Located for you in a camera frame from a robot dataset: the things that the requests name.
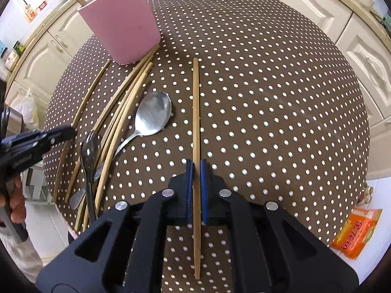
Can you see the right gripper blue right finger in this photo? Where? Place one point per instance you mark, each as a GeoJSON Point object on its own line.
{"type": "Point", "coordinates": [204, 175]}

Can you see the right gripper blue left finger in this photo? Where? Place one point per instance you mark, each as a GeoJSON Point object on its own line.
{"type": "Point", "coordinates": [189, 177]}

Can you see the silver metal spoon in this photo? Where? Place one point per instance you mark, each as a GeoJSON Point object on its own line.
{"type": "Point", "coordinates": [151, 117]}

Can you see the black plastic spork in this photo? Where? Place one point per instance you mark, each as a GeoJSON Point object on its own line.
{"type": "Point", "coordinates": [89, 156]}

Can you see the person's left hand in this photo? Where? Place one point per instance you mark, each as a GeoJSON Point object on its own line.
{"type": "Point", "coordinates": [17, 202]}

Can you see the brown polka dot tablecloth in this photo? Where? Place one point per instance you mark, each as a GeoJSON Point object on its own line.
{"type": "Point", "coordinates": [282, 114]}

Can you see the orange snack bag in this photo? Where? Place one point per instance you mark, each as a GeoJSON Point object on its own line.
{"type": "Point", "coordinates": [356, 232]}

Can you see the pink cylindrical utensil holder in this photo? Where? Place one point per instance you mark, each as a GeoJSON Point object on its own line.
{"type": "Point", "coordinates": [126, 28]}

